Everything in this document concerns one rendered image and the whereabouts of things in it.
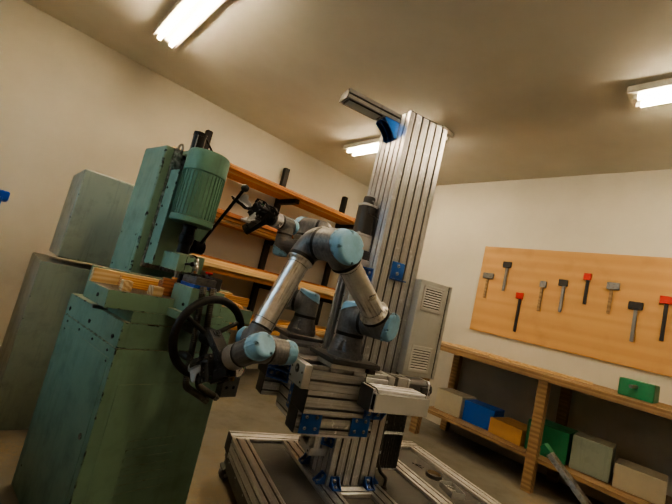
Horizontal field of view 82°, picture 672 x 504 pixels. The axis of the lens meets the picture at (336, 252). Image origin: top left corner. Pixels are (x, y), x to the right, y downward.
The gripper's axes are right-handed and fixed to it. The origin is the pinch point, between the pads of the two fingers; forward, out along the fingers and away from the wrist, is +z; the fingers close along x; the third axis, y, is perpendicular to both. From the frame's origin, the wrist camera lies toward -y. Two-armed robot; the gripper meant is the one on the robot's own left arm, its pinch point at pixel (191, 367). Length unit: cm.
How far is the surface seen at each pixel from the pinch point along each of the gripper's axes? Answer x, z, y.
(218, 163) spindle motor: 5, -10, -80
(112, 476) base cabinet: -3, 42, 26
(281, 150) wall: 195, 122, -293
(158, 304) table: -5.4, 12.6, -25.1
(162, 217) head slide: -2, 20, -67
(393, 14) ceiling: 77, -80, -185
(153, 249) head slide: -1, 27, -55
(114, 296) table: -20.5, 12.2, -25.2
